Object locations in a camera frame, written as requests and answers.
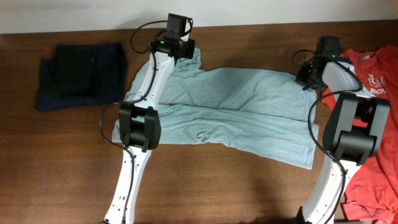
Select light blue t-shirt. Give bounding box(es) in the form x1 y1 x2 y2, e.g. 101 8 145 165
111 48 320 170

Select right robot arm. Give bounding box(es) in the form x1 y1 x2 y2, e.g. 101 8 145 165
295 35 391 223

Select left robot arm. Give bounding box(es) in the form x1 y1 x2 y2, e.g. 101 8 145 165
103 14 195 224

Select folded dark navy garment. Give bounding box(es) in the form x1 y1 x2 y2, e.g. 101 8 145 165
35 42 127 111

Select red t-shirt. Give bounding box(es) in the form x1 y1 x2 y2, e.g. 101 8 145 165
320 45 398 224

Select right black camera cable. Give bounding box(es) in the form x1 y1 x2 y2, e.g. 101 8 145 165
291 49 364 224

